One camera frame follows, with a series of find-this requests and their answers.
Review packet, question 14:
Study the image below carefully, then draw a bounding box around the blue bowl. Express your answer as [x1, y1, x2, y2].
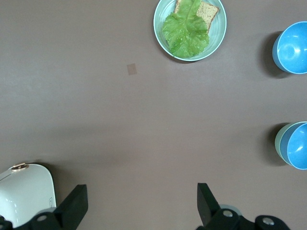
[280, 121, 307, 171]
[272, 21, 307, 74]

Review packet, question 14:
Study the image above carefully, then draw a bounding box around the white toaster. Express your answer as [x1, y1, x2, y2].
[0, 162, 57, 228]

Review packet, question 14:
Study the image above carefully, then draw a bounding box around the pale green plate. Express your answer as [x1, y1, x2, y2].
[153, 0, 227, 63]

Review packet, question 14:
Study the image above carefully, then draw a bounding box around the green lettuce leaf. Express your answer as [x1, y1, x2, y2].
[161, 0, 210, 58]

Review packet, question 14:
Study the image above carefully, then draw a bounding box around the green bowl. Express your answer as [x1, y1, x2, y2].
[274, 122, 292, 164]

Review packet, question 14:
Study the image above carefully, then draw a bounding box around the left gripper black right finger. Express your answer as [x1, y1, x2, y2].
[196, 183, 255, 230]

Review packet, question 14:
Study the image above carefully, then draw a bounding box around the brown tape patch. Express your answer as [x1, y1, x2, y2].
[126, 63, 138, 76]

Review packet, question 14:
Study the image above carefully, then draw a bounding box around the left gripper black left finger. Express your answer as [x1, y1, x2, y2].
[30, 184, 89, 230]

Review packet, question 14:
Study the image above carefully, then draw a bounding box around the brown bread slice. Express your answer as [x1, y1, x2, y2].
[174, 0, 220, 31]

